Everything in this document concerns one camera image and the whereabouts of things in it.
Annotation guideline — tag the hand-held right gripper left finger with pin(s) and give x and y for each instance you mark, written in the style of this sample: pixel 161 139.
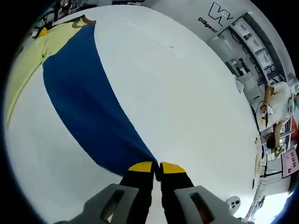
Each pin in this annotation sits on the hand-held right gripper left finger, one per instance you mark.
pixel 126 200

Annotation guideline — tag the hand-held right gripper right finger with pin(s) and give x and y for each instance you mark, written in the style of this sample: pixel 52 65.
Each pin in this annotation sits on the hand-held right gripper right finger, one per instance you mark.
pixel 187 203

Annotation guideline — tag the yellow blue grey garment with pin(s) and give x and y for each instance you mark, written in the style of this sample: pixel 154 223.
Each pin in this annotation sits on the yellow blue grey garment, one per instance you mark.
pixel 81 93

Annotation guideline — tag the small white device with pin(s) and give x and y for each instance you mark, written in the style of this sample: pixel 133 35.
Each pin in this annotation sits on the small white device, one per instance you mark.
pixel 234 205

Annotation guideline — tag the pink sign on stand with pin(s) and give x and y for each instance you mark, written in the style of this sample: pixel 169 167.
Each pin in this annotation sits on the pink sign on stand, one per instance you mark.
pixel 290 163

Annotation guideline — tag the small white packet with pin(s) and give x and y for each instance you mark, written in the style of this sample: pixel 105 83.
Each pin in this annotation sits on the small white packet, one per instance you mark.
pixel 239 85

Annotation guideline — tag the metal storage shelf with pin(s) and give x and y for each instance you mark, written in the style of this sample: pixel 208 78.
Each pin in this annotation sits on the metal storage shelf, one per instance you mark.
pixel 257 42

